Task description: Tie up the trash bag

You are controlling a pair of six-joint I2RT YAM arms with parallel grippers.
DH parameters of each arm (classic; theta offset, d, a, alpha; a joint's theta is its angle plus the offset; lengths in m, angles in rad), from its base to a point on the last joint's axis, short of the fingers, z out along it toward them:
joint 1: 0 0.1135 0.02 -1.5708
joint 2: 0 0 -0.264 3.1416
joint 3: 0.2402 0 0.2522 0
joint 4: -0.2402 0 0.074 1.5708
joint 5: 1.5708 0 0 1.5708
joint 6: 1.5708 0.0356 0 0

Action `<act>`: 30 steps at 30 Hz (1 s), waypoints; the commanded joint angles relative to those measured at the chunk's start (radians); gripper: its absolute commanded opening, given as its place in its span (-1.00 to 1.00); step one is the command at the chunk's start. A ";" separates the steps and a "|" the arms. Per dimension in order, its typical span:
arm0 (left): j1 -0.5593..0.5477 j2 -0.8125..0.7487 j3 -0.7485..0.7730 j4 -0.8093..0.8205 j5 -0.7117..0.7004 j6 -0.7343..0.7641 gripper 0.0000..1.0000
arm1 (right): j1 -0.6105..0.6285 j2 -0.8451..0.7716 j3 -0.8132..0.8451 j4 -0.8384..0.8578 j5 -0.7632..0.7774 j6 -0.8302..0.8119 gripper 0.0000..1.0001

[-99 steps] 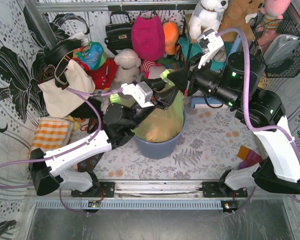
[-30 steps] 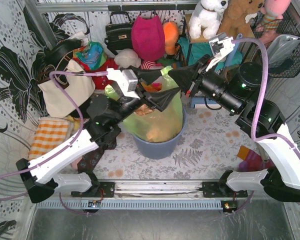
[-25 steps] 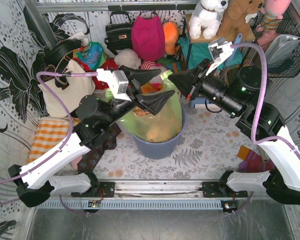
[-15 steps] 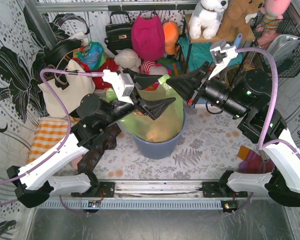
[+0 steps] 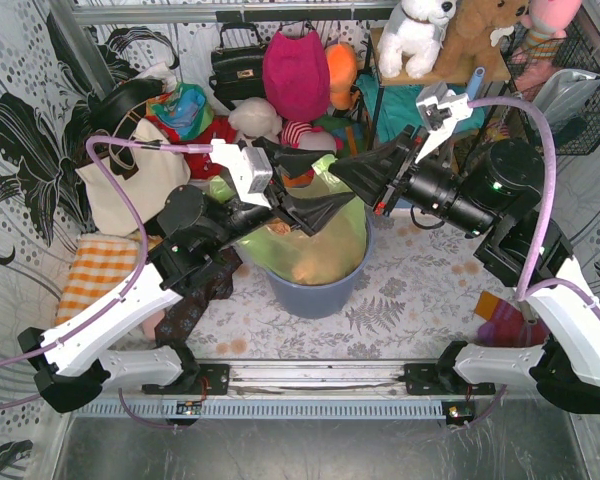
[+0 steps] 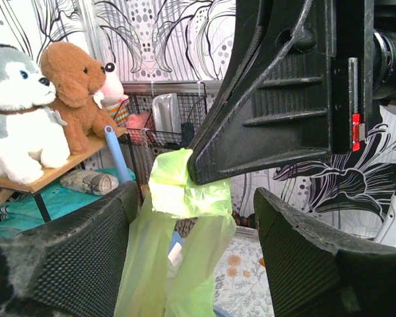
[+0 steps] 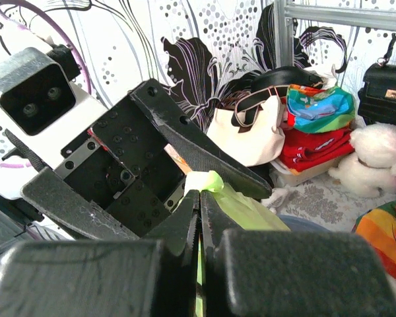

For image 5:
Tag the dark patterned necktie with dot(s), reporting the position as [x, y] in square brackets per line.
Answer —
[181, 319]

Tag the magenta felt bag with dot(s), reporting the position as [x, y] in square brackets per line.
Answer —
[296, 76]

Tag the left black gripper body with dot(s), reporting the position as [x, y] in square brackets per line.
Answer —
[278, 201]

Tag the wooden shelf board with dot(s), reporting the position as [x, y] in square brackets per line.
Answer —
[460, 76]

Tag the brown teddy bear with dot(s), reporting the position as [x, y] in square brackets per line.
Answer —
[475, 33]

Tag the colourful silk scarf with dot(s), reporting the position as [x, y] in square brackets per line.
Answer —
[181, 115]

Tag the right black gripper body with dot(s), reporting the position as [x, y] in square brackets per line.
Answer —
[390, 178]

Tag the white fluffy plush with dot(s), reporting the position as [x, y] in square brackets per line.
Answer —
[253, 118]

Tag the crumpled orange paper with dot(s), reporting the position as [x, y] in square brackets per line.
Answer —
[280, 228]

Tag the black hat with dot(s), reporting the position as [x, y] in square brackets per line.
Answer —
[109, 112]

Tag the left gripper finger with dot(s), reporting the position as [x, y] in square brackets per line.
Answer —
[294, 166]
[311, 215]

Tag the silver foil pouch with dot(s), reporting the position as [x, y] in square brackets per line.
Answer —
[562, 95]

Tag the black leather handbag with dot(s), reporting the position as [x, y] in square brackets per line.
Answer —
[238, 72]

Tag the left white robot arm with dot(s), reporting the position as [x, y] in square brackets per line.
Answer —
[196, 229]

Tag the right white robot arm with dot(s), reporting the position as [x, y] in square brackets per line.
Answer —
[496, 202]

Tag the blue trash bin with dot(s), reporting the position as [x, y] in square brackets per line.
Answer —
[320, 301]

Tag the pink plush toy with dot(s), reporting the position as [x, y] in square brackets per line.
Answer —
[548, 19]

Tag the yellow plush toy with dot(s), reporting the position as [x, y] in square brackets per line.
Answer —
[496, 133]

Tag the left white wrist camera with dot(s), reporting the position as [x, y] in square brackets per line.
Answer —
[249, 168]

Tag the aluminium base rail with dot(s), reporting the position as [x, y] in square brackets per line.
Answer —
[310, 380]

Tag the white plush dog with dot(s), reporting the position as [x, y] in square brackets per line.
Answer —
[412, 37]

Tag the black wire basket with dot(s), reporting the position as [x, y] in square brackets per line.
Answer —
[581, 135]

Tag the teal cloth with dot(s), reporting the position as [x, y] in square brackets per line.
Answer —
[397, 110]

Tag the orange checkered towel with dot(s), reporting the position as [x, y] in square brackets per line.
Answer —
[101, 263]

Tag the orange plush toy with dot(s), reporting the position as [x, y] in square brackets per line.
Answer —
[342, 65]

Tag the green plastic trash bag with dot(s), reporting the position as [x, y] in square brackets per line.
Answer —
[323, 258]

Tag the pink pig plush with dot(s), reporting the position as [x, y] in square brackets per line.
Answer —
[304, 136]

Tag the red garment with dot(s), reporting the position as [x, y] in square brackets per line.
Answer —
[200, 165]

